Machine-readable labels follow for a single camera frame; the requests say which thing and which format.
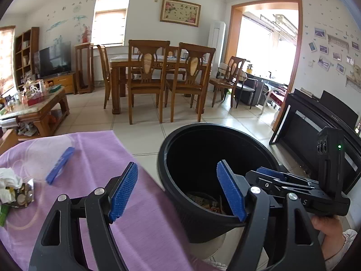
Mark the white tissue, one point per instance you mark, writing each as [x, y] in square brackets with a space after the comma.
[7, 180]

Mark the framed flower picture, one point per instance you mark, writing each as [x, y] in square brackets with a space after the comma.
[180, 12]

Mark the green wrapper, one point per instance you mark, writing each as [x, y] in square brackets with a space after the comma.
[3, 217]

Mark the wooden television cabinet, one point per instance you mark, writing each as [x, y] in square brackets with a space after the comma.
[65, 82]

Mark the coffee table clutter pile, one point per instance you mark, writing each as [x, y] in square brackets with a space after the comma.
[31, 90]

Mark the flat screen television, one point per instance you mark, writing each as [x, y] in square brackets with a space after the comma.
[53, 60]

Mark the grey padded chair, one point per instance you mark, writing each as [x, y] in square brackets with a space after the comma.
[246, 90]

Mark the wooden dining table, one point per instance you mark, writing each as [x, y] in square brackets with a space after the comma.
[118, 70]

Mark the black trash bin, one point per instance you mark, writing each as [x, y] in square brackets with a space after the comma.
[194, 152]

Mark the person's right hand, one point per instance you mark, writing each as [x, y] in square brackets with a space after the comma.
[328, 228]

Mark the wooden bookshelf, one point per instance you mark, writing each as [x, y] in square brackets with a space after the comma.
[35, 48]

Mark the orange wooden door frame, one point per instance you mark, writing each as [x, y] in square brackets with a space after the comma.
[234, 34]

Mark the blue wall decal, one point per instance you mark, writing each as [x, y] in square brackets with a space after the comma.
[73, 18]

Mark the narrow window with blind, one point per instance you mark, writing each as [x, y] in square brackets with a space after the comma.
[110, 22]

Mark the wooden coffee table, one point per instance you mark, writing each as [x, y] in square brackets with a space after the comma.
[45, 110]

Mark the white light switch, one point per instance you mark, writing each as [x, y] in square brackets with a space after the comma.
[310, 63]

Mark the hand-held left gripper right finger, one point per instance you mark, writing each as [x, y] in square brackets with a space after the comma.
[230, 192]

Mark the group of wall photos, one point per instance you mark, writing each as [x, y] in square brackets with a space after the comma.
[332, 53]

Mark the foil wrapper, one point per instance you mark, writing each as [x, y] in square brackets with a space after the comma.
[24, 196]

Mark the blue packet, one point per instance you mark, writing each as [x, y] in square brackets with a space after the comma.
[60, 165]

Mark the purple printed cloth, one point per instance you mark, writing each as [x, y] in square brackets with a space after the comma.
[84, 180]

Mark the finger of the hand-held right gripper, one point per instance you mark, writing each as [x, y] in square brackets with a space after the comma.
[268, 172]
[282, 185]

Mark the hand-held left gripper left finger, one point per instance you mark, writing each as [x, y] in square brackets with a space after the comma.
[124, 194]

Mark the red flower arrangement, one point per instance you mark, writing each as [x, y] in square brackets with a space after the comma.
[85, 35]

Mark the black digital piano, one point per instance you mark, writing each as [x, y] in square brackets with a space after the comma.
[310, 129]

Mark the white standing air conditioner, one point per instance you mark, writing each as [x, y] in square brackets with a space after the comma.
[217, 36]

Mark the wide window with blind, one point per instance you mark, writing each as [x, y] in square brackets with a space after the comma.
[5, 59]

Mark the person's right forearm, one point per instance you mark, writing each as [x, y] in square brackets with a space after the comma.
[338, 259]

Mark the tall wooden plant stand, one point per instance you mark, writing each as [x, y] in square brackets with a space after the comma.
[77, 67]

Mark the wooden dining chair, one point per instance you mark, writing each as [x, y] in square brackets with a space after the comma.
[143, 86]
[222, 83]
[172, 52]
[183, 86]
[103, 62]

